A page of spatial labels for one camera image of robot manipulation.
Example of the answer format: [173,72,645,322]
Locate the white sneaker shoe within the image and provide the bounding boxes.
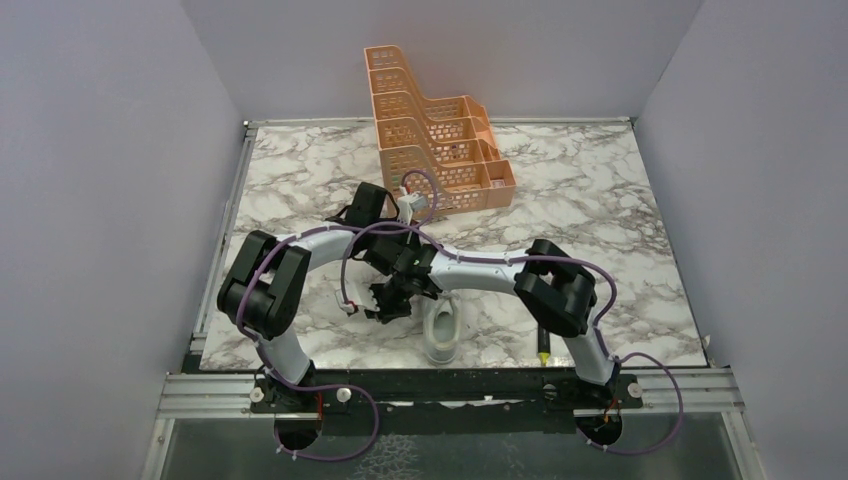
[420,292,464,367]

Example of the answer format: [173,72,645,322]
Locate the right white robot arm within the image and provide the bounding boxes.
[363,238,619,407]

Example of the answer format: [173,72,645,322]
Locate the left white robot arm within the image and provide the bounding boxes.
[217,182,403,411]

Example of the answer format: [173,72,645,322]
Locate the orange plastic file organizer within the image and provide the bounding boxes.
[364,45,516,216]

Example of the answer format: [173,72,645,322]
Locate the black yellow highlighter marker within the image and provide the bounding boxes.
[536,325,551,367]

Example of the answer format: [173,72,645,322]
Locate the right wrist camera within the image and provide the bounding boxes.
[335,286,380,317]

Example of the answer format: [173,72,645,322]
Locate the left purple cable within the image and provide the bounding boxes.
[235,170,440,464]

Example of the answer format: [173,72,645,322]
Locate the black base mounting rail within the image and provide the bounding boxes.
[249,367,643,436]

